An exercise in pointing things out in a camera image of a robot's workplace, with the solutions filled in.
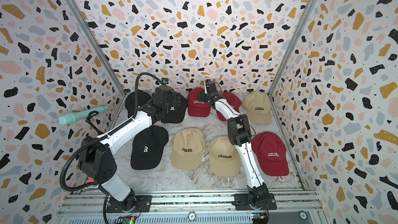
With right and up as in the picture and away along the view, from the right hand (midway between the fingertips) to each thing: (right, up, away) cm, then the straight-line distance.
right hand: (205, 94), depth 109 cm
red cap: (-7, -10, +1) cm, 12 cm away
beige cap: (+37, -9, -1) cm, 38 cm away
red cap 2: (+38, -33, -21) cm, 55 cm away
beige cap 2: (-9, -31, -23) cm, 40 cm away
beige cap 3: (+11, -37, -25) cm, 46 cm away
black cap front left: (-31, -31, -23) cm, 50 cm away
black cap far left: (-49, -2, +12) cm, 50 cm away
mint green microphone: (-54, -13, -44) cm, 71 cm away
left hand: (-17, -2, -24) cm, 29 cm away
